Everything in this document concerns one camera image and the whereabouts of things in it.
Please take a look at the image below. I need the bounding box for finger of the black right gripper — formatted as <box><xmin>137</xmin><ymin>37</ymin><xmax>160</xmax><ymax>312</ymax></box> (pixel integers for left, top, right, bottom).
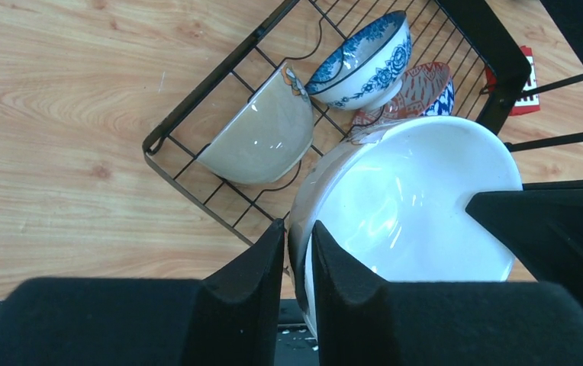
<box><xmin>465</xmin><ymin>180</ymin><xmax>583</xmax><ymax>307</ymax></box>

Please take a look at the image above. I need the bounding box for black wire dish rack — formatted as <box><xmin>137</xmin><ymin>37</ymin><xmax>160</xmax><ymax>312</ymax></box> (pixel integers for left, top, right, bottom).
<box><xmin>142</xmin><ymin>1</ymin><xmax>583</xmax><ymax>244</ymax></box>

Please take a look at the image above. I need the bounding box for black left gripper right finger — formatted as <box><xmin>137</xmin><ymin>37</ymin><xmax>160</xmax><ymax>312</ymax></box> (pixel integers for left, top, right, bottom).
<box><xmin>311</xmin><ymin>222</ymin><xmax>583</xmax><ymax>365</ymax></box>

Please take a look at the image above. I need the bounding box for beige floral bowl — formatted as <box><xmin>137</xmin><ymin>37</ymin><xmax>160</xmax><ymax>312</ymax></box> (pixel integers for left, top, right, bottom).
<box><xmin>288</xmin><ymin>116</ymin><xmax>523</xmax><ymax>335</ymax></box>
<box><xmin>198</xmin><ymin>62</ymin><xmax>314</xmax><ymax>185</ymax></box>

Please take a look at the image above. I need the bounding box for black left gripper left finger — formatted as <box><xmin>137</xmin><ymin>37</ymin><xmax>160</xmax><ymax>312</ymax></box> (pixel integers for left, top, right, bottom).
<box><xmin>0</xmin><ymin>220</ymin><xmax>285</xmax><ymax>365</ymax></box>

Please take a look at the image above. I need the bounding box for red toy window brick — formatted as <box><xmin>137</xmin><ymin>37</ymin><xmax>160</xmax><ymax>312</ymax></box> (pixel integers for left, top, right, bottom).
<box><xmin>485</xmin><ymin>46</ymin><xmax>540</xmax><ymax>116</ymax></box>

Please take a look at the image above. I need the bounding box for blue white geometric bowl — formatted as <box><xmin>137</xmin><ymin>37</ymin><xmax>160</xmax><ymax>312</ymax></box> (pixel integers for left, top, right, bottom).
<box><xmin>352</xmin><ymin>62</ymin><xmax>455</xmax><ymax>127</ymax></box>

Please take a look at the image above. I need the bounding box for white blue rose bowl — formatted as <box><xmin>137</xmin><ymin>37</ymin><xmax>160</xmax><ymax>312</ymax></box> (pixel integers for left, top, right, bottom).
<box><xmin>304</xmin><ymin>10</ymin><xmax>413</xmax><ymax>111</ymax></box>

